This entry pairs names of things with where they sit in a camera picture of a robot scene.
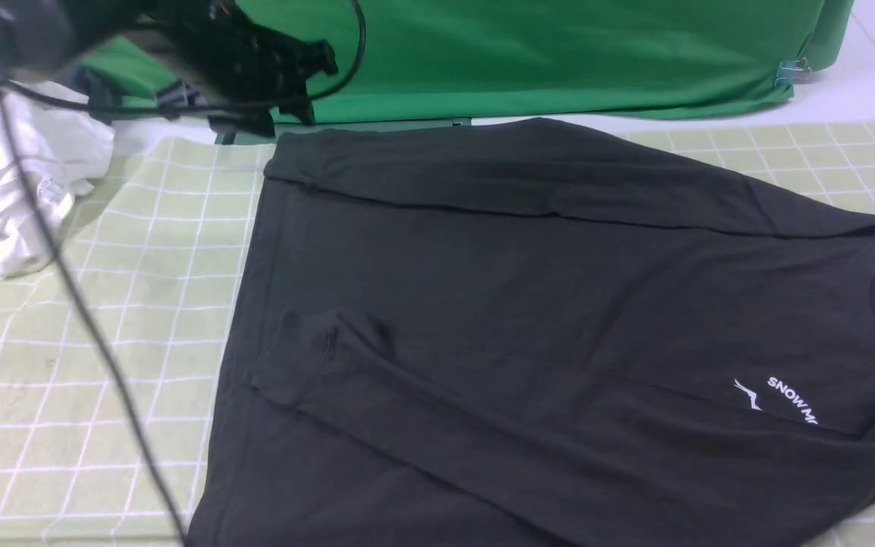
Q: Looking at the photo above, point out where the black gripper one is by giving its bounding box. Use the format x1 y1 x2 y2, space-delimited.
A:
131 1 338 138

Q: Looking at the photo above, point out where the dark gray garment behind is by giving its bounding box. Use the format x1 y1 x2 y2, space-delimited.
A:
65 67 122 125

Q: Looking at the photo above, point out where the light green checked tablecloth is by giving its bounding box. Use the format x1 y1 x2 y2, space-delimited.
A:
0 119 875 547

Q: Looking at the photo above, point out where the green backdrop cloth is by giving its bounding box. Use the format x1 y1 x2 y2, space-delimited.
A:
77 0 855 125

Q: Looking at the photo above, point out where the crumpled white garment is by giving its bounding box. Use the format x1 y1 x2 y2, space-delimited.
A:
0 91 115 277

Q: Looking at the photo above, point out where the dark gray long-sleeve top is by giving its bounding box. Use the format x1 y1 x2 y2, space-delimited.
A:
188 119 875 546

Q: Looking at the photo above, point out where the teal binder clip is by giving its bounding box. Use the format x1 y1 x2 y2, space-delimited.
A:
773 58 813 89

